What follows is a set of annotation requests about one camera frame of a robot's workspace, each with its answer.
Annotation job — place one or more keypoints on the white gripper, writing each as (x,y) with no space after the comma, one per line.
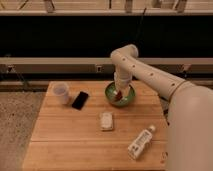
(122,83)

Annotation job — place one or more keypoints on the red pepper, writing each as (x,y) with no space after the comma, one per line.
(118,96)

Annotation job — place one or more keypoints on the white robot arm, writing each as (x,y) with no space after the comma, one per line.
(190,114)

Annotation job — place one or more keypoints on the green ceramic bowl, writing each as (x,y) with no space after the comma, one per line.
(110,92)

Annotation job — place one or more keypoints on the white rectangular sponge block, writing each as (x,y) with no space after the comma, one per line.
(106,121)

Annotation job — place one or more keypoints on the black smartphone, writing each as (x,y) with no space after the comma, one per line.
(80,100)

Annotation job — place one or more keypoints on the white plastic bottle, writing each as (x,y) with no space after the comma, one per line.
(136,148)

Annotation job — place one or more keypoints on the white plastic cup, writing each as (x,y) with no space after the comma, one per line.
(61,91)

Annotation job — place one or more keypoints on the wooden table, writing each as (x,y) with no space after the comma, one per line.
(66,139)

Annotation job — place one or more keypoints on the metal horizontal rail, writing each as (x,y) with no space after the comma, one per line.
(100,65)

